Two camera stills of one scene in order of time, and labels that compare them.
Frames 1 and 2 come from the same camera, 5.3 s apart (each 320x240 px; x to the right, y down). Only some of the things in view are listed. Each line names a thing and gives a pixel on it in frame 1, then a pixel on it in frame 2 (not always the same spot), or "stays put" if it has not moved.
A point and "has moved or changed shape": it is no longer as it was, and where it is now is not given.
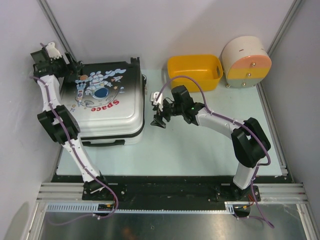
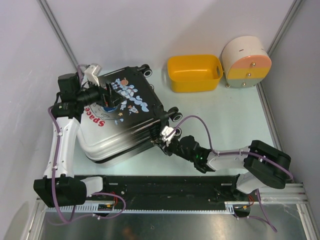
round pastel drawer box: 246,62 stays put
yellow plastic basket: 207,69 stays put
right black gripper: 162,109 to 166,149
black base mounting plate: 168,188 stays put
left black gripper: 68,68 to 114,100
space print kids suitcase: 106,101 has moved or changed shape
